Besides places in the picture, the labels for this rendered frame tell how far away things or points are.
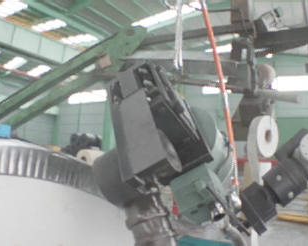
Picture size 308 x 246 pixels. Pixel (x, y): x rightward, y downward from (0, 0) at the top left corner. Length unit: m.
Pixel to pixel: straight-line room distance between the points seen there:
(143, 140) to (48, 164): 0.15
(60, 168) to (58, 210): 0.06
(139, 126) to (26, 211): 0.19
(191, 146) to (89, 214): 0.20
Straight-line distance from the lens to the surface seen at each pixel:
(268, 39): 1.26
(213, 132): 0.44
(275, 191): 0.56
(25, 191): 0.36
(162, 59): 1.20
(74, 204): 0.42
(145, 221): 0.33
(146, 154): 0.28
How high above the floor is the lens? 1.37
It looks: 6 degrees up
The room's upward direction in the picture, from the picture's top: 4 degrees clockwise
